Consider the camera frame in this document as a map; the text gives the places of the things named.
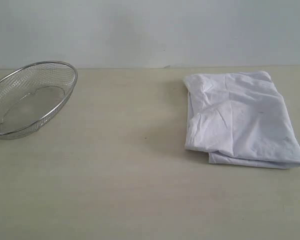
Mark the white t-shirt red lettering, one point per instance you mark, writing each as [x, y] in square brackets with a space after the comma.
[240, 119]

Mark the round metal mesh basket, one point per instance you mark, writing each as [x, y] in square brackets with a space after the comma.
[32, 95]

